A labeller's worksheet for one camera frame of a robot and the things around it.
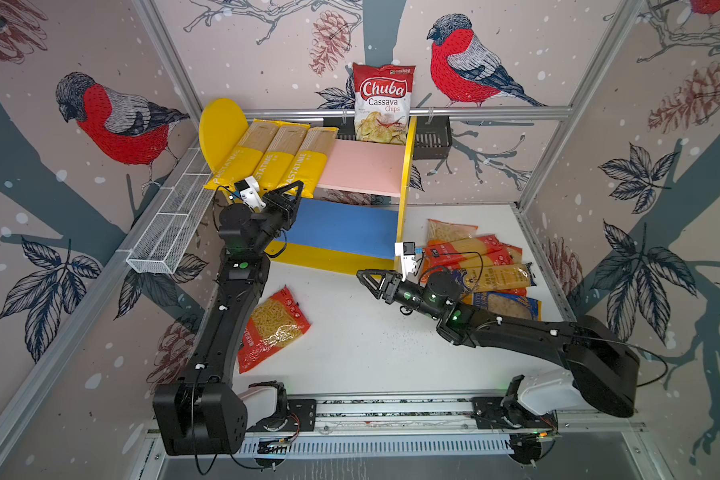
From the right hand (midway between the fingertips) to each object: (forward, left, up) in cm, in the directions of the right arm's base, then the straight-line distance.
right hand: (355, 283), depth 69 cm
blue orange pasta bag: (+8, -45, -24) cm, 51 cm away
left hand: (+15, +12, +18) cm, 26 cm away
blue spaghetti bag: (+16, -43, -21) cm, 51 cm away
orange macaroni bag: (+36, -28, -22) cm, 50 cm away
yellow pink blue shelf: (+28, +3, -8) cm, 29 cm away
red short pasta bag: (+25, -48, -22) cm, 59 cm away
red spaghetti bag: (+24, -29, -20) cm, 43 cm away
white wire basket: (+6, +47, +6) cm, 48 cm away
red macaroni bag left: (-1, +25, -22) cm, 33 cm away
